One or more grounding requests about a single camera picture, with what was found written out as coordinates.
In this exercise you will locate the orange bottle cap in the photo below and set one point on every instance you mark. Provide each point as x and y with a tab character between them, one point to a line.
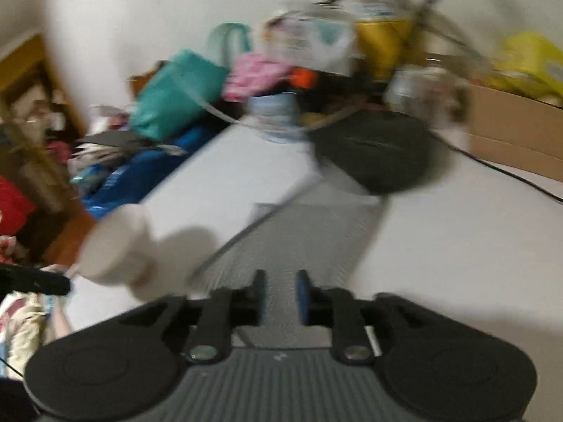
304	79

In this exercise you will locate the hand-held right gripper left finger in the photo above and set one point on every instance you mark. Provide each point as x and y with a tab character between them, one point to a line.
260	299

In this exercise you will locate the striped white blue cloth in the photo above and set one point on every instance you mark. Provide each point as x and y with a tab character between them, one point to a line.
26	329

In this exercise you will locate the round winter-print tin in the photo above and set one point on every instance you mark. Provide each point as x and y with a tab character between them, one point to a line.
275	116

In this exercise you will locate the glass jar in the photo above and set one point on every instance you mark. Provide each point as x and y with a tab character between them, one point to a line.
424	94

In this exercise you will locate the cardboard box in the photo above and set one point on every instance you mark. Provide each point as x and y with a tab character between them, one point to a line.
514	127

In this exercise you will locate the pink heart-print cloth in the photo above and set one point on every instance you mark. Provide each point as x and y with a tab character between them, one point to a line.
255	74

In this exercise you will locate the black-covered notebook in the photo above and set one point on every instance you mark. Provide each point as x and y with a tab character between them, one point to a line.
110	139

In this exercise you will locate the teal paper bag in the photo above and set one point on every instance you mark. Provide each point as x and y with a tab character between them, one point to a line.
176	92

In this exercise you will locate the yellow can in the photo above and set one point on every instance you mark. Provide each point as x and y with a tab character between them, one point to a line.
383	44

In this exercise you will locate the black round stand base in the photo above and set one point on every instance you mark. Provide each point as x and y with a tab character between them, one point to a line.
378	151

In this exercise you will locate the clear plastic bag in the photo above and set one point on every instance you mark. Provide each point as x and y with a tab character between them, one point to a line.
310	39

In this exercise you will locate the yellow packet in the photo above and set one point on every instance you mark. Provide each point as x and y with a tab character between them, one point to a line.
534	63

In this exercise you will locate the grey mesh cleaning cloth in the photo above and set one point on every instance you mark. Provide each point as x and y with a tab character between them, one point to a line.
308	237

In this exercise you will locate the wooden glass-door cabinet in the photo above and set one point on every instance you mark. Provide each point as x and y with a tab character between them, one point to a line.
26	79

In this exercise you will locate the red bag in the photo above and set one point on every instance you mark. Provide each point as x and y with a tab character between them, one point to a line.
13	204

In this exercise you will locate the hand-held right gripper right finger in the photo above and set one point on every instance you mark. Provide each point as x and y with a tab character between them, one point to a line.
301	299

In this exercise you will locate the blue plastic tarp bag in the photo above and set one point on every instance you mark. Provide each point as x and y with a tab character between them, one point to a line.
136	171

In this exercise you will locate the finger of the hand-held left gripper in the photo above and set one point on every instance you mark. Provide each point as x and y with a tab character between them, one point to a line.
39	282

